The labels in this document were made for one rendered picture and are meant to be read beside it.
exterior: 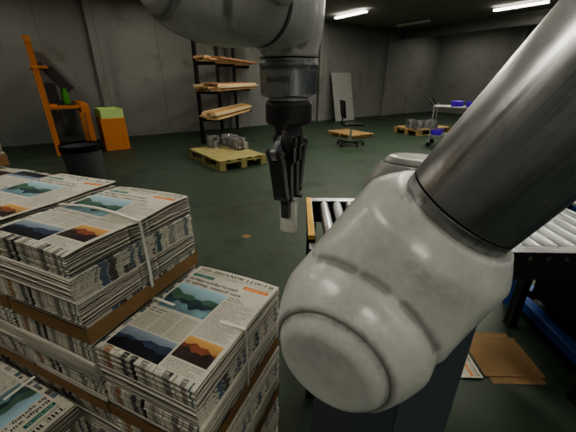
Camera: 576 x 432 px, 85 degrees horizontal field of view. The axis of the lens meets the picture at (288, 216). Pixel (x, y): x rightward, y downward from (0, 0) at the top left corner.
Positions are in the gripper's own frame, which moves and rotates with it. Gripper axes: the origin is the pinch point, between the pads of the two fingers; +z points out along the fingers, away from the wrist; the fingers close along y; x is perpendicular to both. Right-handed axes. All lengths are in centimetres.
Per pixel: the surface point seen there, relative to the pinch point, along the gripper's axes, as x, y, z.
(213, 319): -20.2, 0.3, 31.6
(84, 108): -599, -381, 29
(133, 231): -40.4, 1.7, 10.7
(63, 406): -54, 22, 54
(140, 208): -45.7, -5.9, 8.3
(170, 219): -40.3, -10.3, 12.4
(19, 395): -68, 25, 54
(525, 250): 61, -78, 35
